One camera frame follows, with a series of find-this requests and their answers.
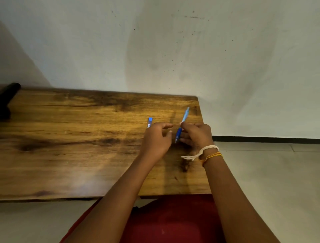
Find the person's left thumb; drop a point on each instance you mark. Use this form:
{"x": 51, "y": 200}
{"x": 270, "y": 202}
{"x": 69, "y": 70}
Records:
{"x": 167, "y": 134}

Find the person's left hand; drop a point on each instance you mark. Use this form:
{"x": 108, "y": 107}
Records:
{"x": 155, "y": 142}

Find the red garment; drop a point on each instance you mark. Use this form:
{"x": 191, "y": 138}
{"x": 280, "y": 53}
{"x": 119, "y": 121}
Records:
{"x": 172, "y": 220}

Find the white thread wristband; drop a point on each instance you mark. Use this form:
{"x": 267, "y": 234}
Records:
{"x": 200, "y": 152}

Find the person's right forearm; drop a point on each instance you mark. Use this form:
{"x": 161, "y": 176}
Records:
{"x": 232, "y": 197}

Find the orange thread wristband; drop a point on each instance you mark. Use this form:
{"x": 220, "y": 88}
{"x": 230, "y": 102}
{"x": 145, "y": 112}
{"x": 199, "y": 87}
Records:
{"x": 212, "y": 156}

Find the black cylindrical object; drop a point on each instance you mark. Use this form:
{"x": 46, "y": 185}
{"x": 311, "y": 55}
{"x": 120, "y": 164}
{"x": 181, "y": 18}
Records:
{"x": 7, "y": 99}

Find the blue pen cap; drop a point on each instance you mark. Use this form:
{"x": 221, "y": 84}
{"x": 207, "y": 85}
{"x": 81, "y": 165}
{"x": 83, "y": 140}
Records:
{"x": 149, "y": 122}

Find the blue pen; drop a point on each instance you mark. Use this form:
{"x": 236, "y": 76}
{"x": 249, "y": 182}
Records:
{"x": 182, "y": 125}

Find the person's right fingers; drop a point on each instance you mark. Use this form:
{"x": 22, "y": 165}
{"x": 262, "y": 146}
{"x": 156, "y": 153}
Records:
{"x": 184, "y": 136}

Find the person's left forearm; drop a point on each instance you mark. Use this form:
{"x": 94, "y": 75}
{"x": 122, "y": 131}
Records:
{"x": 110, "y": 200}

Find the person's right hand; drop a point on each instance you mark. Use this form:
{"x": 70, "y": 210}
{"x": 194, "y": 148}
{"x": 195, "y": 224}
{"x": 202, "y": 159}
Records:
{"x": 197, "y": 136}

